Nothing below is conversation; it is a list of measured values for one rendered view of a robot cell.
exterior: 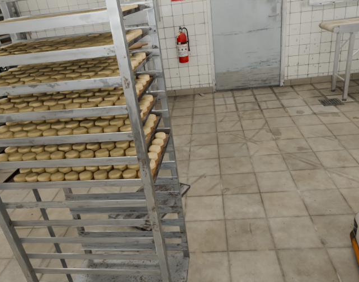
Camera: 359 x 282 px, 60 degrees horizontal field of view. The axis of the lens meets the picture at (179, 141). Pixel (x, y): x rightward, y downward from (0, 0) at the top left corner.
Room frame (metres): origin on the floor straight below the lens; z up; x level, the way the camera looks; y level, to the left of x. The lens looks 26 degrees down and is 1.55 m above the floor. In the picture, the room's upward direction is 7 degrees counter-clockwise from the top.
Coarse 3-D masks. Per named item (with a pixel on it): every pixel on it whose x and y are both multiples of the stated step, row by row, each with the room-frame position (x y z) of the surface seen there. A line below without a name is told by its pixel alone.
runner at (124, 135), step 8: (48, 136) 0.96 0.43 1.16; (56, 136) 0.95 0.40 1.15; (64, 136) 0.95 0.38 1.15; (72, 136) 0.94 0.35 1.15; (80, 136) 0.94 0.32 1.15; (88, 136) 0.93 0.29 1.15; (96, 136) 0.93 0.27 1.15; (104, 136) 0.92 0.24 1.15; (112, 136) 0.92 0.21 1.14; (120, 136) 0.91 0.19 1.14; (128, 136) 0.91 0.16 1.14; (0, 144) 0.99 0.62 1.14; (8, 144) 0.98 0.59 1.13; (16, 144) 0.98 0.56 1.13; (24, 144) 0.97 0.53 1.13; (32, 144) 0.97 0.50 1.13; (40, 144) 0.96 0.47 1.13
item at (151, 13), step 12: (156, 24) 1.32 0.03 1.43; (156, 36) 1.31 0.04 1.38; (156, 60) 1.32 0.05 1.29; (168, 108) 1.33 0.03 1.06; (168, 120) 1.31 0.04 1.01; (168, 144) 1.32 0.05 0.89; (180, 192) 1.33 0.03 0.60; (180, 204) 1.31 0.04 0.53; (180, 216) 1.31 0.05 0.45; (180, 228) 1.32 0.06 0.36
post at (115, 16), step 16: (112, 0) 0.87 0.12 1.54; (112, 16) 0.87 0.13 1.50; (112, 32) 0.87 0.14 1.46; (128, 48) 0.89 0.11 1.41; (128, 64) 0.87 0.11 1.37; (128, 80) 0.87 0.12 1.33; (128, 96) 0.87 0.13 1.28; (128, 112) 0.87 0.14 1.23; (144, 144) 0.88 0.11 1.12; (144, 160) 0.87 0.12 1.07; (144, 176) 0.87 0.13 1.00; (144, 192) 0.87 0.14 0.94; (160, 224) 0.89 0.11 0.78; (160, 240) 0.87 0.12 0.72; (160, 256) 0.87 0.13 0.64; (160, 272) 0.87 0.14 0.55
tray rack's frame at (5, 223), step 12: (12, 12) 1.45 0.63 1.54; (12, 36) 1.42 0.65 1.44; (0, 96) 1.23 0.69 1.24; (36, 192) 1.22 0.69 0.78; (72, 192) 1.45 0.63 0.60; (0, 204) 0.99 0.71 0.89; (0, 216) 0.98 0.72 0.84; (72, 216) 1.43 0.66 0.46; (12, 228) 1.00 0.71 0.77; (48, 228) 1.20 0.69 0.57; (12, 240) 0.98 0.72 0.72; (24, 252) 1.00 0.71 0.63; (60, 252) 1.22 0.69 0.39; (96, 252) 1.44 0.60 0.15; (108, 252) 1.43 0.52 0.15; (120, 252) 1.41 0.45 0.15; (132, 252) 1.40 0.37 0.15; (144, 252) 1.39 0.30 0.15; (156, 252) 1.38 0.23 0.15; (24, 264) 0.98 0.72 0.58; (84, 264) 1.36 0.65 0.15; (96, 264) 1.35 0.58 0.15; (108, 264) 1.33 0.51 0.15; (120, 264) 1.32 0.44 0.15; (132, 264) 1.31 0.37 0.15; (144, 264) 1.30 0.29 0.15; (156, 264) 1.29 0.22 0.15; (168, 264) 1.28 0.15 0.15; (180, 264) 1.27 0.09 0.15; (36, 276) 1.00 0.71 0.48; (84, 276) 1.27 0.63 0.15; (96, 276) 1.26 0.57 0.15; (108, 276) 1.24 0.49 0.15; (120, 276) 1.23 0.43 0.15; (132, 276) 1.22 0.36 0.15; (144, 276) 1.21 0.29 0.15; (156, 276) 1.20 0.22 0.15; (180, 276) 1.18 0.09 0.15
